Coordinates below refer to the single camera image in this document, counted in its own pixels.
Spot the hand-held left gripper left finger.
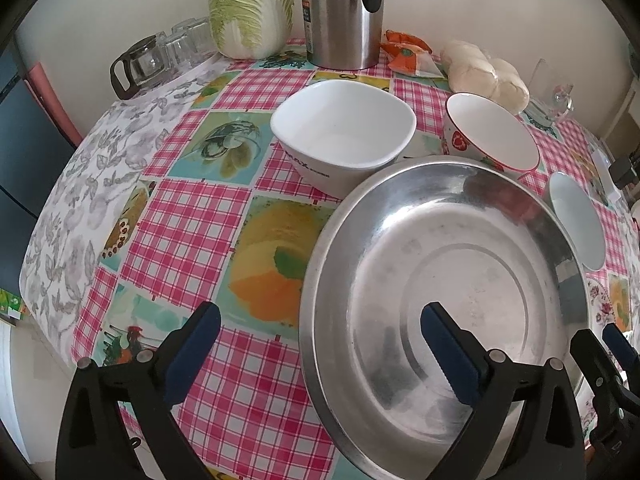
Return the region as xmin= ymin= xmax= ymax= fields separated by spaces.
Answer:
xmin=56 ymin=302 xmax=222 ymax=480

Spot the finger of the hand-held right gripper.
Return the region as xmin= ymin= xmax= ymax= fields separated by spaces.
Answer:
xmin=602 ymin=324 xmax=640 ymax=386
xmin=570 ymin=328 xmax=628 ymax=413

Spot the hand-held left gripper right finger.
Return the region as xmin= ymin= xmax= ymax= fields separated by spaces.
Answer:
xmin=420 ymin=302 xmax=586 ymax=480

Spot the pink floral plate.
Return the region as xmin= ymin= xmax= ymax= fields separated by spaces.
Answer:
xmin=575 ymin=274 xmax=633 ymax=436

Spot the large metal basin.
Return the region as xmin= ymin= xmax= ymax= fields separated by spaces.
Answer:
xmin=298 ymin=156 xmax=591 ymax=480

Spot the red-rimmed floral bowl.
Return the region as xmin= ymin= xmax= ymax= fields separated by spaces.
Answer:
xmin=442 ymin=92 xmax=542 ymax=181

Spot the pink checked fruit tablecloth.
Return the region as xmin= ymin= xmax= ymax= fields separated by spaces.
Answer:
xmin=74 ymin=37 xmax=640 ymax=480

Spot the small white round bowl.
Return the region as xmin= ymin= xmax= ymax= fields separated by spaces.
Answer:
xmin=548 ymin=172 xmax=606 ymax=272

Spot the black power adapter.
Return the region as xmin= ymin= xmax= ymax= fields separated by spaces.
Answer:
xmin=612 ymin=156 xmax=640 ymax=191

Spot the white plastic card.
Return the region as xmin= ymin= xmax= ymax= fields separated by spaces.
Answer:
xmin=592 ymin=150 xmax=617 ymax=202

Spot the green box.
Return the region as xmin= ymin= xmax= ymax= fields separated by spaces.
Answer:
xmin=0 ymin=287 xmax=28 ymax=318

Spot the grey floral cloth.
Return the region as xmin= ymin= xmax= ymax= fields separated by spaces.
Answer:
xmin=20 ymin=52 xmax=231 ymax=356

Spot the dark blue panel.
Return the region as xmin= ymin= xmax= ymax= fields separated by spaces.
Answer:
xmin=0 ymin=35 xmax=76 ymax=281

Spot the white square bowl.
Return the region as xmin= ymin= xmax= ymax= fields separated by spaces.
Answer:
xmin=270 ymin=80 xmax=417 ymax=200

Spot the clear glass mug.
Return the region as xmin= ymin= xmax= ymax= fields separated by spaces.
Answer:
xmin=525 ymin=58 xmax=575 ymax=126

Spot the pink panel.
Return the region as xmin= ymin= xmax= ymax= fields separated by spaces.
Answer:
xmin=25 ymin=62 xmax=83 ymax=148

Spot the bag of white steamed buns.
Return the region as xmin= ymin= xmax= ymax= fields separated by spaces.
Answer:
xmin=441 ymin=40 xmax=530 ymax=113

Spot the orange snack packet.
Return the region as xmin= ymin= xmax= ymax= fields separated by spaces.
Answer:
xmin=380 ymin=30 xmax=446 ymax=78

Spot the napa cabbage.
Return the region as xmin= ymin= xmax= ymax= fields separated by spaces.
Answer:
xmin=208 ymin=0 xmax=295 ymax=58

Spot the stainless steel thermos jug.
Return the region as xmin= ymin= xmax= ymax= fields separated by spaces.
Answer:
xmin=301 ymin=0 xmax=385 ymax=70

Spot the glass teapot with black handle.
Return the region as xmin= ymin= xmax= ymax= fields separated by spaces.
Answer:
xmin=110 ymin=35 xmax=168 ymax=101

